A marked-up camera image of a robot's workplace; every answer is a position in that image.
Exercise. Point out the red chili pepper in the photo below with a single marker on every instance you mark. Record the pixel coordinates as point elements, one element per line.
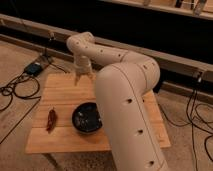
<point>51,120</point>

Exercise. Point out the black bowl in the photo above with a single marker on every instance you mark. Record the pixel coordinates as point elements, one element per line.
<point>86,118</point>

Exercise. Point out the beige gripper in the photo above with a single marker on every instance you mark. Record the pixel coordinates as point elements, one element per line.
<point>82,66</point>

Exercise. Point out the black power adapter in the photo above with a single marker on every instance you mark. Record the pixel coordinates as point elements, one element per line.
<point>33,69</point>

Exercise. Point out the wooden table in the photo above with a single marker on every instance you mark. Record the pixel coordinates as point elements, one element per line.
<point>63,96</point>

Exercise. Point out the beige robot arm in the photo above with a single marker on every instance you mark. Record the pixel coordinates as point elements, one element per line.
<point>119,86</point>

